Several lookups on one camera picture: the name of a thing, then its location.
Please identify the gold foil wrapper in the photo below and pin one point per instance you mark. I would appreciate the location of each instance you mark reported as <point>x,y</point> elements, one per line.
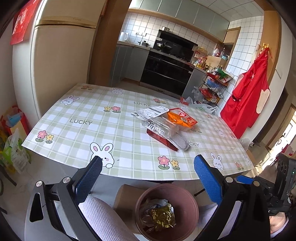
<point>163,217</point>

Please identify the grey cabinets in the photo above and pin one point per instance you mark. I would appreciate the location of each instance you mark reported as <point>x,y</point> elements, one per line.
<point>128,63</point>
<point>189,12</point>

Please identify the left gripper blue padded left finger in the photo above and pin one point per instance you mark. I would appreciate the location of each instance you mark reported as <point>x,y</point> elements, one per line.
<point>85,178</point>

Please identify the white printed wrapper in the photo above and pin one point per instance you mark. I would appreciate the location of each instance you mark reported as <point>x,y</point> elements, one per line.
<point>149,113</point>

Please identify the wire storage rack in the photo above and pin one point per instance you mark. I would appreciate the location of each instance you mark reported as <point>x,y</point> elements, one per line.
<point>214,84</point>

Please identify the red paper wall decoration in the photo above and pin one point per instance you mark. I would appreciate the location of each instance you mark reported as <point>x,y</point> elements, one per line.
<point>22,21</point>

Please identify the white plastic bag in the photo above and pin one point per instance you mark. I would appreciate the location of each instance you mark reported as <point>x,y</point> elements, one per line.
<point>205,108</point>

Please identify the cardboard box on floor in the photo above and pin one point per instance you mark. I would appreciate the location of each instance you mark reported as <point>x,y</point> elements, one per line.
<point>127,197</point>

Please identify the red apron on hook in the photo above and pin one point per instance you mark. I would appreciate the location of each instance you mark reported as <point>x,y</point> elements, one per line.
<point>248,97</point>

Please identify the black oven range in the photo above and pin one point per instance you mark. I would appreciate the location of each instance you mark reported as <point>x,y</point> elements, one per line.
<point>168,66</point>

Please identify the cream refrigerator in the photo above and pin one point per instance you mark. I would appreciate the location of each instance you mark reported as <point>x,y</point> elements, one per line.
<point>54,55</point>

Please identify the pink trouser leg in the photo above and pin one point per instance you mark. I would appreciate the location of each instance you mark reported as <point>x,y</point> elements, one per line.
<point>104,220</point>

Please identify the colourful bags on floor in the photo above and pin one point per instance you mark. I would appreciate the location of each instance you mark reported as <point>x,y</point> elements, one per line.
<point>14,130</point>

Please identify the grey shoe insole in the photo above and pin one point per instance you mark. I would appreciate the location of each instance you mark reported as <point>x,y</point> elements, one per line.
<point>179,142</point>

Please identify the white electric kettle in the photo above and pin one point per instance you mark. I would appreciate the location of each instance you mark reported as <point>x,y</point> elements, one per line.
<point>123,37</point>

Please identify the orange snack packet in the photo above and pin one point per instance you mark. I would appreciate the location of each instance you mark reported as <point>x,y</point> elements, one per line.
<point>179,117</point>

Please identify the red clear plastic package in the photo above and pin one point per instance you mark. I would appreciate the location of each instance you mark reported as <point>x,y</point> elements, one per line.
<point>161,130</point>

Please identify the steel pot on counter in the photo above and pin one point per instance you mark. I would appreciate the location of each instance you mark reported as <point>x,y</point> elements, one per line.
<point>143,43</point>

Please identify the grey lower cabinets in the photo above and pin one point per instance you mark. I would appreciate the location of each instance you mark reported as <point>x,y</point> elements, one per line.
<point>128,63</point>

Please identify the green checked bunny tablecloth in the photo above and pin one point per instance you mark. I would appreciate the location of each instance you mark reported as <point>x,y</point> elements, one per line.
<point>90,120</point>

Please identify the grey upper cabinets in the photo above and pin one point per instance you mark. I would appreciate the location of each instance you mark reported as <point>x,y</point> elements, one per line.
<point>189,12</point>

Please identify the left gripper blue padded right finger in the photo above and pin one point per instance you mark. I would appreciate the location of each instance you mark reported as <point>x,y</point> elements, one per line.
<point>209,178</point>

